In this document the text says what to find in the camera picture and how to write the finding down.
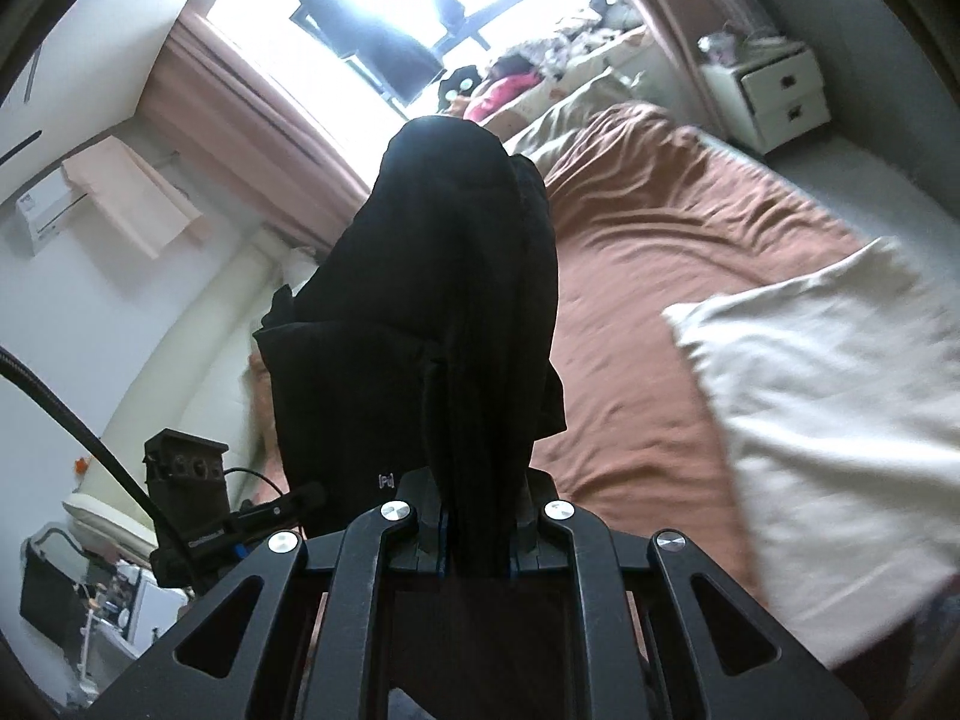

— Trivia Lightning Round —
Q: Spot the black shirt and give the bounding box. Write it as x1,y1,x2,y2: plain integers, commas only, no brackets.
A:
252,115,568,720

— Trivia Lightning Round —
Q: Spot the white air conditioner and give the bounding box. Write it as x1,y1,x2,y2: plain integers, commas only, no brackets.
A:
14,166,86,255

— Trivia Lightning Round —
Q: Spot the white pillow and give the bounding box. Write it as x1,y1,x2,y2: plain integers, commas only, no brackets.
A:
664,238,958,665

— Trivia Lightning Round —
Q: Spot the brown bed sheet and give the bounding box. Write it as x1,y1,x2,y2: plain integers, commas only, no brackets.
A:
245,99,918,691

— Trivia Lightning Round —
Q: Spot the pink curtain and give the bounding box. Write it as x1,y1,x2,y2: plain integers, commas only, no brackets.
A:
137,8,368,250

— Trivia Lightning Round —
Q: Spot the beige duvet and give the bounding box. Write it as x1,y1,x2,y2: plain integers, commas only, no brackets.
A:
505,68,649,176

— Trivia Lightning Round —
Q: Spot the red plush toy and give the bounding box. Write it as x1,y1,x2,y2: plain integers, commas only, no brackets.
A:
464,71,542,122

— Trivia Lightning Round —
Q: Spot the white nightstand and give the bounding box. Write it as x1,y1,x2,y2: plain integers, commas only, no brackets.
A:
700,41,832,156

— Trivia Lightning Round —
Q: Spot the black cable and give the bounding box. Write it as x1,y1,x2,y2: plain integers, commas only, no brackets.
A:
0,346,163,533

